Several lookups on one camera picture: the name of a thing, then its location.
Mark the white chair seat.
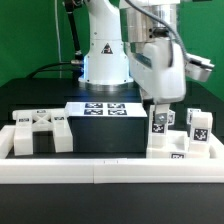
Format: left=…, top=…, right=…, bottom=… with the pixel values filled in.
left=146, top=131, right=212, bottom=159

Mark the white tagged cube far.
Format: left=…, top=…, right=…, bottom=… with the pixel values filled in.
left=186, top=108, right=201, bottom=125

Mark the black cable bundle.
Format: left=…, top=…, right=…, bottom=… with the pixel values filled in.
left=26, top=0, right=86, bottom=79

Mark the white chair back frame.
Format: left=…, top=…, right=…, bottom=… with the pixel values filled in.
left=12, top=108, right=73, bottom=156

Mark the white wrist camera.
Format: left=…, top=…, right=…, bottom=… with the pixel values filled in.
left=185, top=54, right=215, bottom=82

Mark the grey hose cable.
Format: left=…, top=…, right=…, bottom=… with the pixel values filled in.
left=123, top=0, right=193, bottom=64

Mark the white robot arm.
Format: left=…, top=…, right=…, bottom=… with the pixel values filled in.
left=79, top=0, right=186, bottom=124

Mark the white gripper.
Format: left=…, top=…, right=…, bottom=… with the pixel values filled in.
left=128, top=38, right=186, bottom=124

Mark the white marker base plate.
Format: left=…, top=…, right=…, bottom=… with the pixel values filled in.
left=65, top=102, right=146, bottom=117

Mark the white U-shaped fence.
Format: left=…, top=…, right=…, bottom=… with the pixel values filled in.
left=0, top=125, right=224, bottom=184

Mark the white tagged cube nut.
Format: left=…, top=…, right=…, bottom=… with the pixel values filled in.
left=168, top=110, right=176, bottom=126

